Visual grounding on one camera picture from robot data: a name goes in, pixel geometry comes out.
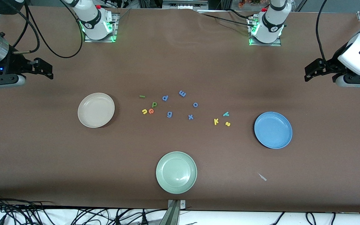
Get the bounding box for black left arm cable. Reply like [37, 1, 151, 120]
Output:
[315, 0, 330, 64]

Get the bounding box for black tangled cable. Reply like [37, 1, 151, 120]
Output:
[57, 207, 168, 225]
[0, 191, 57, 225]
[269, 212, 286, 225]
[305, 212, 318, 225]

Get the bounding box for thin black table cable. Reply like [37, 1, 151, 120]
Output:
[198, 12, 253, 28]
[226, 8, 255, 20]

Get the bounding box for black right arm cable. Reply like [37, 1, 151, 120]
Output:
[11, 0, 84, 59]

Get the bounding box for aluminium camera mount post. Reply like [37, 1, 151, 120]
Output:
[167, 199, 187, 225]

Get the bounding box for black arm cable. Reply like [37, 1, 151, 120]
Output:
[315, 0, 330, 64]
[11, 0, 84, 59]

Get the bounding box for blue plate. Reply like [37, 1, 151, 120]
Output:
[254, 112, 293, 149]

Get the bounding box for grey equipment box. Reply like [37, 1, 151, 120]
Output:
[162, 0, 209, 10]

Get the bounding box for pale green plate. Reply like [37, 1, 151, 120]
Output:
[156, 151, 198, 194]

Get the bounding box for beige brown plate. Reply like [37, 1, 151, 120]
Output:
[77, 92, 115, 128]

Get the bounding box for brown table mat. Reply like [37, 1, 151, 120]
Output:
[0, 6, 360, 213]

